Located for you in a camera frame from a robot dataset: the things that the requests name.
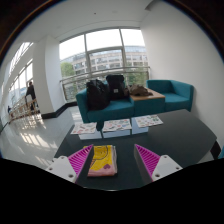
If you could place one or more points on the colourful printed towel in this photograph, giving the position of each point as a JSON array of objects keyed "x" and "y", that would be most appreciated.
[{"x": 102, "y": 161}]

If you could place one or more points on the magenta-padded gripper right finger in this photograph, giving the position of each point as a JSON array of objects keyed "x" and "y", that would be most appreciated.
[{"x": 165, "y": 166}]

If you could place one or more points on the person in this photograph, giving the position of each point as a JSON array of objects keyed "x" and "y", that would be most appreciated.
[{"x": 31, "y": 93}]

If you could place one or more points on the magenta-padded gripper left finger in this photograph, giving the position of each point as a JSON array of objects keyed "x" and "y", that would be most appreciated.
[{"x": 61, "y": 166}]

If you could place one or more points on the brown jacket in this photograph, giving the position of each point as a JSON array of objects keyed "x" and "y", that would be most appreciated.
[{"x": 139, "y": 90}]

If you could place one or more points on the wooden sofa table top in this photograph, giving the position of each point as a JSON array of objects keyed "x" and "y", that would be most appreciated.
[{"x": 150, "y": 96}]

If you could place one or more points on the teal sofa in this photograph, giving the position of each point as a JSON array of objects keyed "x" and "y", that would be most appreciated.
[{"x": 115, "y": 111}]

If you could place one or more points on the black backpack with grey patch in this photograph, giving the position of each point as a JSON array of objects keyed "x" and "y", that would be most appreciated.
[{"x": 115, "y": 87}]

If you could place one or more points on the large black backpack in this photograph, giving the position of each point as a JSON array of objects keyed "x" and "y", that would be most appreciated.
[{"x": 97, "y": 95}]

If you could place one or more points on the row of wooden chairs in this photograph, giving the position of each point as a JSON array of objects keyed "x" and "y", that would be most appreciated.
[{"x": 21, "y": 110}]

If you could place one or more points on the metal window railing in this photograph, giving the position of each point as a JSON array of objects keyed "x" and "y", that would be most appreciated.
[{"x": 100, "y": 72}]

